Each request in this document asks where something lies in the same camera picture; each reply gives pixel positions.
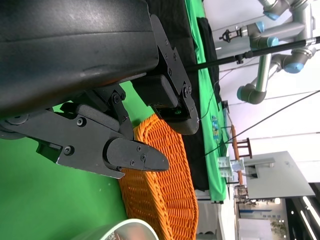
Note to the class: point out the grey-green bowl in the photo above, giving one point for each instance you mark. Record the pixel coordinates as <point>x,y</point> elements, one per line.
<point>105,232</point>

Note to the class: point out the green cloth with print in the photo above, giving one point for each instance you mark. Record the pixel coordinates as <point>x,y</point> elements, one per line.
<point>215,162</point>

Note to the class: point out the clear bottle pack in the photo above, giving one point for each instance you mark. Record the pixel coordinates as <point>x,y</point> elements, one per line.
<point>228,166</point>

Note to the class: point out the orange wicker basket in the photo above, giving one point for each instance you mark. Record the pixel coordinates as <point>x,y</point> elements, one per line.
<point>170,190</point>

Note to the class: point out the light grey board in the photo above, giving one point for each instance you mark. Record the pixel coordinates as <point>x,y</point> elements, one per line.
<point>280,177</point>

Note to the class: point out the green potted plant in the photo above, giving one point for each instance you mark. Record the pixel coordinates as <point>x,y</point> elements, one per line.
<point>277,226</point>

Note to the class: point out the white ceiling light strip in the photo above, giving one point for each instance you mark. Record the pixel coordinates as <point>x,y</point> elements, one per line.
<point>308,223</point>
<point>312,207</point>

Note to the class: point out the grey industrial robot arm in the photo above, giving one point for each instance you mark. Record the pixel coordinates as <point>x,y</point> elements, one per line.
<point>263,72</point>

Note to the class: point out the long black pole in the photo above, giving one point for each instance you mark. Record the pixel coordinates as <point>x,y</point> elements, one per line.
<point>275,48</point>

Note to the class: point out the small black background gripper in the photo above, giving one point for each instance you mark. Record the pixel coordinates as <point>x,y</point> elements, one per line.
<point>231,35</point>

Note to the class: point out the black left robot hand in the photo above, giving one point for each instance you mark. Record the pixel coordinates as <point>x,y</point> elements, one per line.
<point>75,50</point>

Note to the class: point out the brown wooden stool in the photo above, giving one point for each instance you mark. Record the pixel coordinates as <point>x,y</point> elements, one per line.
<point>234,145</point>

